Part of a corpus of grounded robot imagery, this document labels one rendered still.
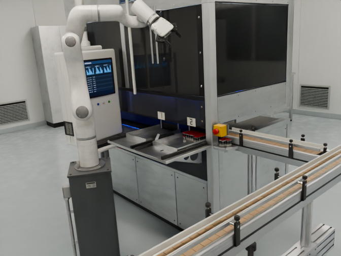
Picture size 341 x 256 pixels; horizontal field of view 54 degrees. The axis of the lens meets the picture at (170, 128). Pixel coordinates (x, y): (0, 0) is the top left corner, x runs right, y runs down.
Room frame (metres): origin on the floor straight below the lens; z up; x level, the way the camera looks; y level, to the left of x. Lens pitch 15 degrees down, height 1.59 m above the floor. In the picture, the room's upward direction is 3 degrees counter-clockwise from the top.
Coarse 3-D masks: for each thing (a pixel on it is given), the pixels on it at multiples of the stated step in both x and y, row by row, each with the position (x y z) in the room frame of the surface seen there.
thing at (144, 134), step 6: (150, 126) 2.64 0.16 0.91; (156, 126) 2.68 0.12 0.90; (132, 132) 2.52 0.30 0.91; (138, 132) 2.56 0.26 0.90; (144, 132) 2.59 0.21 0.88; (150, 132) 2.58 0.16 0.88; (156, 132) 2.57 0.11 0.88; (162, 132) 2.56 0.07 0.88; (168, 132) 2.43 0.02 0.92; (174, 132) 2.46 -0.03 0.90; (180, 132) 2.50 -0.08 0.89; (132, 138) 2.42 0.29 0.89; (138, 138) 2.36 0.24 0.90; (144, 138) 2.31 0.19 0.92; (150, 138) 2.32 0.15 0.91
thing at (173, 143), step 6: (162, 138) 2.28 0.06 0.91; (168, 138) 2.32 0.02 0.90; (174, 138) 2.35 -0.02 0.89; (180, 138) 2.36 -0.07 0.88; (156, 144) 2.19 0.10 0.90; (162, 144) 2.14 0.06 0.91; (168, 144) 2.23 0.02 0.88; (174, 144) 2.22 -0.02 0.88; (180, 144) 2.21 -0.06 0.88; (186, 144) 2.20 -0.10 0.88; (192, 144) 2.12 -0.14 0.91; (168, 150) 2.09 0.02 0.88; (174, 150) 2.05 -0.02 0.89
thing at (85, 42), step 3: (75, 0) 2.77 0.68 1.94; (78, 0) 2.77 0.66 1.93; (81, 0) 2.78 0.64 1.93; (75, 3) 2.78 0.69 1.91; (78, 3) 2.77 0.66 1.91; (81, 3) 2.77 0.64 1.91; (75, 6) 2.78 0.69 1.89; (87, 27) 2.80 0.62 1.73; (84, 30) 2.76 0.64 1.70; (87, 30) 2.79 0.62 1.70; (84, 33) 2.77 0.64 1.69; (84, 36) 2.77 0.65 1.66; (87, 36) 2.80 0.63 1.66; (84, 39) 2.77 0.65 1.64; (87, 39) 2.79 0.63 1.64; (81, 42) 2.75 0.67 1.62; (84, 42) 2.75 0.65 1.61; (87, 42) 2.77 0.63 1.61; (81, 45) 2.75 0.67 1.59; (84, 45) 2.75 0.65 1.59; (87, 45) 2.76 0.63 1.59
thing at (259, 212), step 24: (312, 168) 1.54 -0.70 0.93; (336, 168) 1.52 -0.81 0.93; (264, 192) 1.31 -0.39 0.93; (288, 192) 1.30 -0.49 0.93; (312, 192) 1.36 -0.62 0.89; (216, 216) 1.08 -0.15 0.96; (240, 216) 1.07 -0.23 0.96; (264, 216) 1.12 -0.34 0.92; (288, 216) 1.24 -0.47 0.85; (168, 240) 0.94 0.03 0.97; (192, 240) 0.93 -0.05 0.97; (216, 240) 0.98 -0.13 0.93; (240, 240) 1.03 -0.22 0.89
